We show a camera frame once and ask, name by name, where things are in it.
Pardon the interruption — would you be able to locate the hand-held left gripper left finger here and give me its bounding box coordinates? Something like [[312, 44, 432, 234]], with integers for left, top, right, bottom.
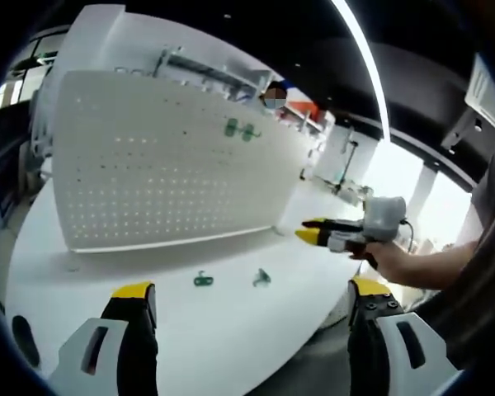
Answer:
[[49, 280, 160, 396]]

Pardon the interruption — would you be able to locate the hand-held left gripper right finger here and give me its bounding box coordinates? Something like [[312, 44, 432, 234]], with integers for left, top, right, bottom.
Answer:
[[346, 276, 459, 396]]

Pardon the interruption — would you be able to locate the white perforated mounting plate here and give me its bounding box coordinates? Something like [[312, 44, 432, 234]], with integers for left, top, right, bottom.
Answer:
[[50, 69, 306, 273]]

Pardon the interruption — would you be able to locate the person's right hand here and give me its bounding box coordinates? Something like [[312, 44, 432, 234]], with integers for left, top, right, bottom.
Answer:
[[348, 241, 402, 274]]

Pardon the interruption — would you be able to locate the black tripod stand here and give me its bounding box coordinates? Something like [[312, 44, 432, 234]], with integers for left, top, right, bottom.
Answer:
[[333, 127, 359, 196]]

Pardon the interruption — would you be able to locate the black computer mouse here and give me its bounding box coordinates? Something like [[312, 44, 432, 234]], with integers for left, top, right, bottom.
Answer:
[[11, 315, 40, 368]]

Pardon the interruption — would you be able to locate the person's dark grey shirt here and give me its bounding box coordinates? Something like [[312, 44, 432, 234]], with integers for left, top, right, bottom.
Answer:
[[408, 115, 495, 372]]

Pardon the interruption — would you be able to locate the white ceiling air unit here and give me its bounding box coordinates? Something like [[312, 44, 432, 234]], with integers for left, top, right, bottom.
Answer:
[[464, 53, 495, 125]]

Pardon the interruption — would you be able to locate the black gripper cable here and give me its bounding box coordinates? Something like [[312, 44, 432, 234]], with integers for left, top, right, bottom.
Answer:
[[399, 218, 416, 253]]

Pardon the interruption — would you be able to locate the white wall rail shelf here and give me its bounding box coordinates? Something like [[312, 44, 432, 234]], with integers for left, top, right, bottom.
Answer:
[[154, 45, 273, 100]]

